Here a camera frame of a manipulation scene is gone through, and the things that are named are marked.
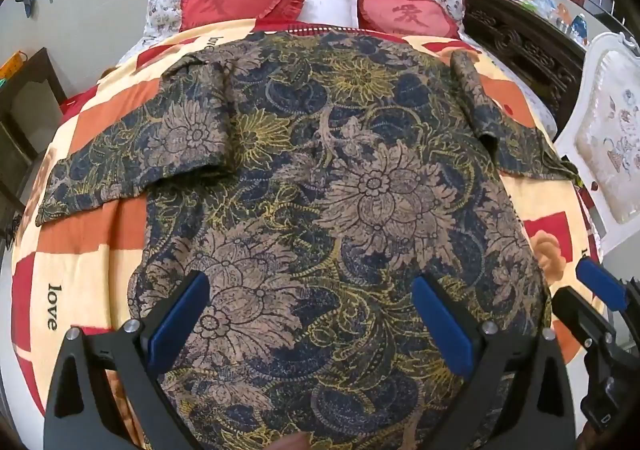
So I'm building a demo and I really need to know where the orange red patchwork blanket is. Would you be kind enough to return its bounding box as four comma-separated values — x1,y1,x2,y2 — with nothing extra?
10,23,601,450

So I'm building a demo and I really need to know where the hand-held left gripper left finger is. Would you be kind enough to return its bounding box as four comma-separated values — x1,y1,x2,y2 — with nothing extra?
44,271,211,450

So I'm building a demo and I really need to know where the red plastic bag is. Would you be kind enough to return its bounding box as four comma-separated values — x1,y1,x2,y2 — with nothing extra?
60,85,101,121

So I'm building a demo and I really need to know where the white upholstered chair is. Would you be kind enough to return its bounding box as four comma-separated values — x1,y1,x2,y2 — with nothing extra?
552,32,640,256

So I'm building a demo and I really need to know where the dark wooden side table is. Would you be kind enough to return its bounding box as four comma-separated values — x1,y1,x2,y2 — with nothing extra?
0,48,68,231

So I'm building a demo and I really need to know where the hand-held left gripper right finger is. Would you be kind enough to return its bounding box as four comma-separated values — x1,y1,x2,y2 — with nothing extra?
410,274,582,450

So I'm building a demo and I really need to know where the pile of assorted small things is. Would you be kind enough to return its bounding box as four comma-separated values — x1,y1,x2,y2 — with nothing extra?
487,0,591,46

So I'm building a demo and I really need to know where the dark floral patterned shirt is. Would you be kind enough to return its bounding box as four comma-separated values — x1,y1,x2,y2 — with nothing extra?
36,28,581,450

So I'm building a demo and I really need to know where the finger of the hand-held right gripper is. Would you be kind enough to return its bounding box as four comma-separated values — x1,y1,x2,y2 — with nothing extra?
575,257,640,316
552,286,619,350

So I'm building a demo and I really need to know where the dark carved wooden cabinet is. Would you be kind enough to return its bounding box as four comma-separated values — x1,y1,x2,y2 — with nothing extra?
447,0,588,141

